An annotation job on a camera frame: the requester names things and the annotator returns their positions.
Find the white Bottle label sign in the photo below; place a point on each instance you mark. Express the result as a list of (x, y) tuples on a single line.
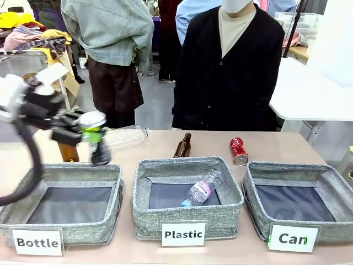
[(37, 242)]

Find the plastic bottle with pink label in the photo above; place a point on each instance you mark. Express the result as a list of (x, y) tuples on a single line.
[(200, 190)]

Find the clear plastic storage box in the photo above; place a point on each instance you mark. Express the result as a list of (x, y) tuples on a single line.
[(303, 25)]

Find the person in denim jacket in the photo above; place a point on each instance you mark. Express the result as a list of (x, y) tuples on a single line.
[(110, 36)]

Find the black slanted pole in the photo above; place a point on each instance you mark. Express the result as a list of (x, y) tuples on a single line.
[(293, 27)]

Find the white face mask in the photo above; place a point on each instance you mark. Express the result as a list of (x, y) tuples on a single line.
[(234, 5)]

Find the person in black cardigan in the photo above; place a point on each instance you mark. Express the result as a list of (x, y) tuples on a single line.
[(209, 91)]

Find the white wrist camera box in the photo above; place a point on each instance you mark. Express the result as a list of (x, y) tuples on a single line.
[(51, 74)]

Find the crushed red can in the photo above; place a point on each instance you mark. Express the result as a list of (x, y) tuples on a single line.
[(238, 150)]

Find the person in blue shirt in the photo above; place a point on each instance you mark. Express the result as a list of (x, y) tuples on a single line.
[(190, 19)]

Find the white Plastic label sign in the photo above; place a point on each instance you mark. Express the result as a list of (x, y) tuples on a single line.
[(183, 234)]

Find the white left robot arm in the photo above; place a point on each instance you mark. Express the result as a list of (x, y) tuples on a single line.
[(9, 92)]

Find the large brown glass bottle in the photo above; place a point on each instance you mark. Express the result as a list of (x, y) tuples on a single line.
[(69, 153)]

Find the clear empty plastic bottle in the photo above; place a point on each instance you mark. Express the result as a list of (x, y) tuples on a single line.
[(125, 138)]

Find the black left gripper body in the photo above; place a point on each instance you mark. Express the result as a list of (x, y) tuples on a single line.
[(41, 107)]

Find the white Can label sign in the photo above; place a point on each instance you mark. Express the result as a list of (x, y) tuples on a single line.
[(293, 238)]

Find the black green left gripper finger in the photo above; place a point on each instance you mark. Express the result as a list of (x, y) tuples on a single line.
[(100, 154), (70, 117)]

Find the silver metal can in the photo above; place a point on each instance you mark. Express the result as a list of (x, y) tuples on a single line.
[(92, 119)]

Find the white side table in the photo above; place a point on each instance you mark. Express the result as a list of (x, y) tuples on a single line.
[(309, 94)]

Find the grey fabric basket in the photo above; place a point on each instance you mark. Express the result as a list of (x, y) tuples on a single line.
[(333, 220), (176, 215), (82, 226)]

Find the pile of colourful clothes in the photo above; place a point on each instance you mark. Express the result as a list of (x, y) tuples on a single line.
[(24, 33)]

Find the wooden desk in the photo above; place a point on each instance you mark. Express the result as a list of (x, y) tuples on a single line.
[(299, 53)]

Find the small brown glass bottle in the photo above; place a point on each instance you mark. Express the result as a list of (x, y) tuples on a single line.
[(182, 147)]

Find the person in dark red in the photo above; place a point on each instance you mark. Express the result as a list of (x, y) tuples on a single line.
[(168, 41)]

